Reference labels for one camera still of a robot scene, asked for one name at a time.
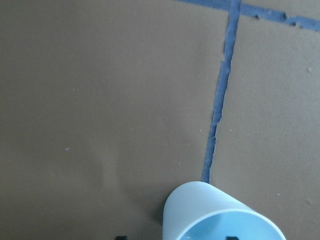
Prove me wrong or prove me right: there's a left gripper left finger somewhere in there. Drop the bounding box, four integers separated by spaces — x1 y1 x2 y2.
115 236 128 240

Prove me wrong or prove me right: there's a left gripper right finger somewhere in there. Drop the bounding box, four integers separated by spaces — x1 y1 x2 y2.
225 236 237 240

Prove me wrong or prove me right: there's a light blue cup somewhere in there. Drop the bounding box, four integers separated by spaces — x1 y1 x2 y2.
162 181 286 240

